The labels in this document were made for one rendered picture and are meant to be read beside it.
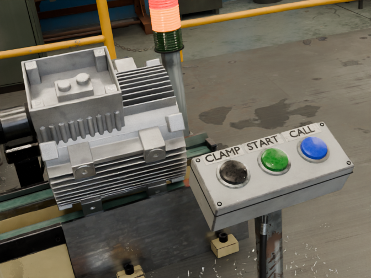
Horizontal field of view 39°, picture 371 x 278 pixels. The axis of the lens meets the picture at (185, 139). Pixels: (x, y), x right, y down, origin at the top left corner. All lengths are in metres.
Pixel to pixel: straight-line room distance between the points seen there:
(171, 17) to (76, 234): 0.50
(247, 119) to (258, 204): 0.74
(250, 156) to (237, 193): 0.05
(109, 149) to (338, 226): 0.42
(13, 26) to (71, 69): 3.15
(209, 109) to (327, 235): 0.58
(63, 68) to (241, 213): 0.35
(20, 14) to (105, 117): 3.21
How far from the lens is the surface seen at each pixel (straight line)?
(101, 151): 0.73
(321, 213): 0.95
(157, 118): 0.74
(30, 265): 0.81
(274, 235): 0.65
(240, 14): 3.23
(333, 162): 0.60
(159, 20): 1.07
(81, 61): 0.77
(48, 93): 0.75
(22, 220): 0.88
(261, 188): 0.56
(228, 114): 1.32
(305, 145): 0.59
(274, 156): 0.57
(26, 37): 3.93
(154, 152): 0.72
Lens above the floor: 1.36
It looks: 27 degrees down
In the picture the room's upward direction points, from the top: 7 degrees counter-clockwise
